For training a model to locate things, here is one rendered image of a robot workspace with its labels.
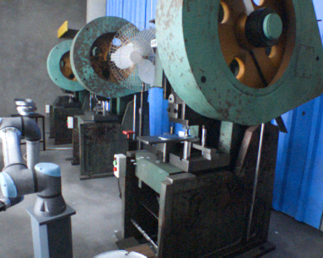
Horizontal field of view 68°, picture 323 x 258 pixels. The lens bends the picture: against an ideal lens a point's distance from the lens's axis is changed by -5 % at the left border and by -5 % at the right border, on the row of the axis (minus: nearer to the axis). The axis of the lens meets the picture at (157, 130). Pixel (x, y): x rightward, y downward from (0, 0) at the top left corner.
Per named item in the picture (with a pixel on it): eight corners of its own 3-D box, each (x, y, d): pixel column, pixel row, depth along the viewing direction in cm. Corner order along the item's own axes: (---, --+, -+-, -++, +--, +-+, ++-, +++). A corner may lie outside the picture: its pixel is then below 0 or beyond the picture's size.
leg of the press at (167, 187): (162, 303, 120) (173, 128, 104) (151, 287, 130) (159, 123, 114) (275, 249, 166) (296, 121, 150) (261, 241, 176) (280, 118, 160)
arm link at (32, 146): (40, 113, 149) (40, 180, 167) (21, 113, 143) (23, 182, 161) (44, 120, 140) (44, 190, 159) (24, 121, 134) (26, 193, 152)
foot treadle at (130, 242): (120, 258, 136) (120, 250, 135) (114, 248, 145) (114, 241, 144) (202, 232, 166) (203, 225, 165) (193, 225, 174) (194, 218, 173)
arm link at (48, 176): (64, 193, 117) (64, 166, 114) (35, 198, 109) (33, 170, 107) (58, 184, 126) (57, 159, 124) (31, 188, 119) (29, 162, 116)
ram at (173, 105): (177, 120, 135) (180, 64, 130) (162, 116, 148) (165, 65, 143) (202, 119, 144) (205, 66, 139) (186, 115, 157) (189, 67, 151)
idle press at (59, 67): (50, 148, 394) (48, 35, 362) (40, 136, 474) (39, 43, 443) (134, 140, 476) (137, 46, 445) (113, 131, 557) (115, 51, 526)
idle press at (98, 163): (73, 188, 250) (72, 7, 219) (61, 161, 336) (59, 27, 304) (195, 171, 322) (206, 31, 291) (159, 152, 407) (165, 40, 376)
